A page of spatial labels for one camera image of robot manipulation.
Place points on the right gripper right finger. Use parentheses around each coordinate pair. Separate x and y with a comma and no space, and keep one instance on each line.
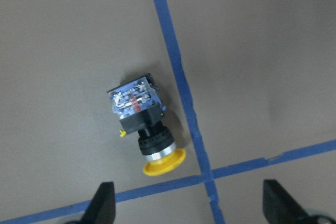
(279,206)

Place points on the yellow push button switch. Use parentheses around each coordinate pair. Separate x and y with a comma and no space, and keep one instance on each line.
(139,107)

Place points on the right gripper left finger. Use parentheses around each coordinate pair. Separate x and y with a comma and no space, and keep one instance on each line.
(102,208)

